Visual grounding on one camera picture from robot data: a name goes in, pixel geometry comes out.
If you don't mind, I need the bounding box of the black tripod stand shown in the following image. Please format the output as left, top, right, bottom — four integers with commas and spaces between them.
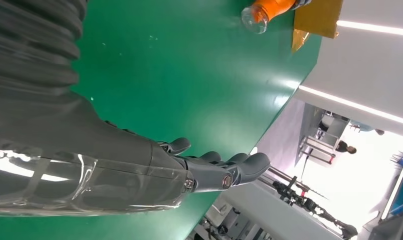
258, 165, 359, 240

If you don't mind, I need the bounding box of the grey metal cabinet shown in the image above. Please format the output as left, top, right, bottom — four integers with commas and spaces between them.
294, 102, 351, 166

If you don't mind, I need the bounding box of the yellow taped cardboard box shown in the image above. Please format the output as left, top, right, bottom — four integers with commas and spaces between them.
291, 0, 344, 54

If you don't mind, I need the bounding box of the person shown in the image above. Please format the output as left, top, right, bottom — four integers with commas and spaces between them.
334, 140, 358, 156

